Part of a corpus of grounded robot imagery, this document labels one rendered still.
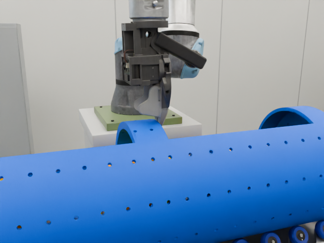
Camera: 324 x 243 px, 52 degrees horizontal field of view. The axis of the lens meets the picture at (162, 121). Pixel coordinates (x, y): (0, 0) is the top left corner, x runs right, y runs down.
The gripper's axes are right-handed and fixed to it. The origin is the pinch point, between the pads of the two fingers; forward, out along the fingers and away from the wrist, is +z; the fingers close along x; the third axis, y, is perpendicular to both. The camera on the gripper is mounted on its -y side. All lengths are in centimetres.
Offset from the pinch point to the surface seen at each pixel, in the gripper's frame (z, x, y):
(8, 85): 11, -140, 43
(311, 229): 31.3, 5.0, -37.7
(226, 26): -17, -270, -167
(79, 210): 9.3, 13.5, 18.8
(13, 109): 25, -140, 42
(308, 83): 54, -273, -287
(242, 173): 8.2, 12.9, -11.5
